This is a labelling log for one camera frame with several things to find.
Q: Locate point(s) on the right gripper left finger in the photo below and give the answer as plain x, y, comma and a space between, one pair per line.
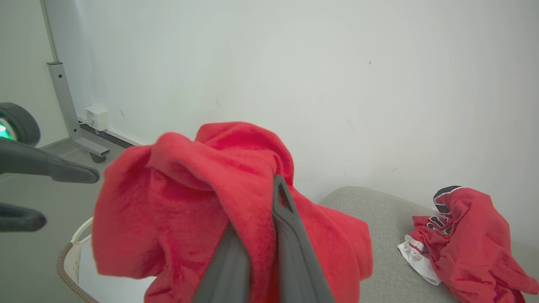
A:
227, 269

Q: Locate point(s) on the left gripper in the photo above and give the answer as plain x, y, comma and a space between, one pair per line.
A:
23, 122

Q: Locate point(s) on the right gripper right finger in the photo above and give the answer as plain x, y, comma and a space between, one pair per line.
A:
297, 252

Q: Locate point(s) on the red fleece garment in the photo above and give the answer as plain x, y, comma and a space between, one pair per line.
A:
185, 210

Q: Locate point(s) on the red basketball jersey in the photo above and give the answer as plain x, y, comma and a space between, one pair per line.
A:
467, 244

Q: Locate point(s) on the white plastic laundry basket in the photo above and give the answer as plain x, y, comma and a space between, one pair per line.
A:
69, 269

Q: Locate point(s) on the black caster wheel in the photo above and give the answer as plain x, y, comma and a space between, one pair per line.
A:
97, 158

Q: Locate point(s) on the grey fabric sofa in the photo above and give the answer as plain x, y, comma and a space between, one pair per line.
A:
387, 235

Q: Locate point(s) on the grey metal partition stand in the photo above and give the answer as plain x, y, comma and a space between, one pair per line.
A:
63, 97

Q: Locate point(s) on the white wall outlet box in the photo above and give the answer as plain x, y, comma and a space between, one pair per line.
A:
97, 118

